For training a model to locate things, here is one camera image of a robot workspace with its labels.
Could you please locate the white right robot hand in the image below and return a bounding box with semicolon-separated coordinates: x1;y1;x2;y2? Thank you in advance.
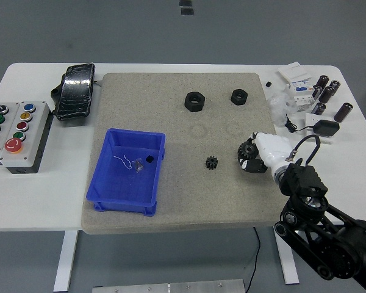
237;131;294;174

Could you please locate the small black gear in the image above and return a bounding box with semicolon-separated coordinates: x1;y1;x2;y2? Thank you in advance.
204;156;219;172

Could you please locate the small black hex nut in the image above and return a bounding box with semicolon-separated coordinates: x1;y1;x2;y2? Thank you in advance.
230;89;248;106

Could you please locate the flat white box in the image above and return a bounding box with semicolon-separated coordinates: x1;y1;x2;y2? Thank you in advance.
277;62;313;83

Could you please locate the large black hex nut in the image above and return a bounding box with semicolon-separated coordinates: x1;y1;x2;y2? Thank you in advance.
184;90;206;112

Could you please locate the blue plastic box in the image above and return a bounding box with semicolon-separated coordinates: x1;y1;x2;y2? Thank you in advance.
85;128;167;217

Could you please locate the grey box with emergency stop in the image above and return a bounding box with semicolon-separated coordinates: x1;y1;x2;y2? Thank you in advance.
0;100;54;175

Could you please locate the crumpled clear plastic bag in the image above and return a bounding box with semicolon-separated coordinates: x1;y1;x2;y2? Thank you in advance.
267;92;297;128

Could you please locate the white square plate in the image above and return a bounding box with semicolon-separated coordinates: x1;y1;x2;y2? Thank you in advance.
304;112;339;145

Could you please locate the black power adapter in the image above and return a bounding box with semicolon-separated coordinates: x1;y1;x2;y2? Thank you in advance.
313;119;340;137

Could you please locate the white circuit breaker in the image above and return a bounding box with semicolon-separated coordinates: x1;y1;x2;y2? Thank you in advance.
285;79;315;113

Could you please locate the grey-brown mat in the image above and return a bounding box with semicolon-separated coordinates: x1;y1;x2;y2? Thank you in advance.
81;72;291;235

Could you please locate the clear bag of screws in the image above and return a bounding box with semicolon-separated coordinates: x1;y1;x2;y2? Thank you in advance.
132;157;145;175

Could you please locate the black wrapped device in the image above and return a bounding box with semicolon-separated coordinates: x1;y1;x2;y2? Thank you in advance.
50;62;97;122

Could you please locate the black adapter cord with plug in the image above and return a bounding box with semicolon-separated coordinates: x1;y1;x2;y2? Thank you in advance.
284;113;317;134

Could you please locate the black cable under table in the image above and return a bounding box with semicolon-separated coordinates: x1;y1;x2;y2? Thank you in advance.
243;227;261;293

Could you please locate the thin white wire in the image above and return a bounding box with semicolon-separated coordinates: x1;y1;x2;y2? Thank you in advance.
113;154;132;170

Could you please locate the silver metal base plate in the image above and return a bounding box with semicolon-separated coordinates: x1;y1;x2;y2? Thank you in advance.
91;278;245;293

